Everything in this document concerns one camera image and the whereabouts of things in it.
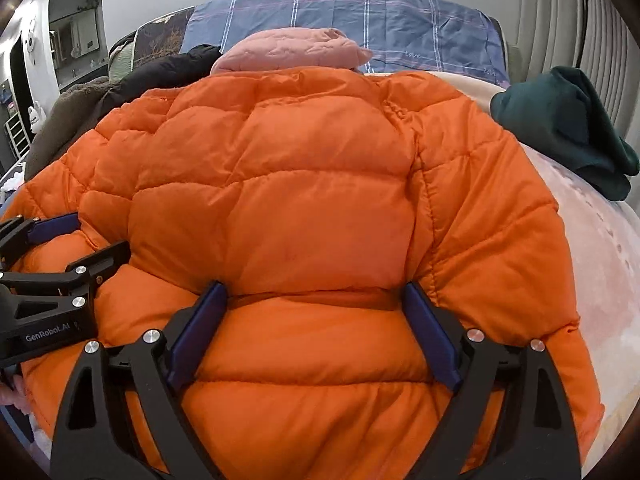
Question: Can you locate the arched wall mirror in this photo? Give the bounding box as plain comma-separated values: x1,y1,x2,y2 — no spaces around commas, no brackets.
47,0,108,93

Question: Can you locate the white figurine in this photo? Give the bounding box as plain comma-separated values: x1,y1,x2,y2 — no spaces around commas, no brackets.
27,102,47,133

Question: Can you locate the blue plaid pillow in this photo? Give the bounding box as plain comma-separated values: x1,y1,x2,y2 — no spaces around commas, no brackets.
179,0,511,86

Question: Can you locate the green pillow with white piping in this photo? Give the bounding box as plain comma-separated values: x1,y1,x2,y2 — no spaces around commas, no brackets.
107,42,136,81

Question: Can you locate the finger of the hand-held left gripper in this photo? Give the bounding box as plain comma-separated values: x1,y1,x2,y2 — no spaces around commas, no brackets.
65,240,132,306
0,212,81,273

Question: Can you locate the grey pleated curtain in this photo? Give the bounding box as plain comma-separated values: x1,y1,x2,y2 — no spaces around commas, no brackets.
517,0,640,146

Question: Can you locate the orange puffer jacket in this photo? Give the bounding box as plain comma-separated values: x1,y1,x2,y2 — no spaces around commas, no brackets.
0,66,603,480

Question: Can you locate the olive fleece garment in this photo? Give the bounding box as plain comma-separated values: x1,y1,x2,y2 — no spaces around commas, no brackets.
24,76,113,181

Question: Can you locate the pink puffer jacket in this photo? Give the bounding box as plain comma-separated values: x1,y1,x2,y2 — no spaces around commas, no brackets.
210,26,375,76

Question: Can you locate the dark patterned pillow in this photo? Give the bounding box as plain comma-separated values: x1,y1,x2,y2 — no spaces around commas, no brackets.
107,6,196,61

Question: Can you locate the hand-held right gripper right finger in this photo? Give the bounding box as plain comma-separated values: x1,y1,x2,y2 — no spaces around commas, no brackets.
404,280,583,480

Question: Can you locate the dark green garment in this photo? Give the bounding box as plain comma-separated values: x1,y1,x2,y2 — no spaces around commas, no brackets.
490,66,640,202

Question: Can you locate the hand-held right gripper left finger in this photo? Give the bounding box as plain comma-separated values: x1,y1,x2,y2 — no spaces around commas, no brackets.
50,280,228,480

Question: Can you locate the black puffer jacket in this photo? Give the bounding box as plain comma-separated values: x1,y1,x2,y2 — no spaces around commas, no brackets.
107,44,223,106

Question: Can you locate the person's left hand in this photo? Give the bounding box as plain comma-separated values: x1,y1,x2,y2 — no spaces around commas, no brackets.
0,372,26,413

